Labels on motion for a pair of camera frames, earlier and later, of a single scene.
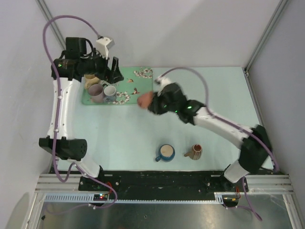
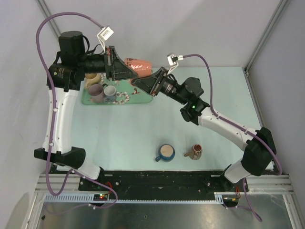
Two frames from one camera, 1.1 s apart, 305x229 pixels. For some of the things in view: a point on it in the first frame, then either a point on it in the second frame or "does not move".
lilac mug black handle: x=97 y=92 does not move
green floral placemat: x=137 y=80 does not move
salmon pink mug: x=144 y=100 to x=142 y=68
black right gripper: x=154 y=106 to x=150 y=84
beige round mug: x=89 y=79 does not move
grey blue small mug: x=109 y=94 does not move
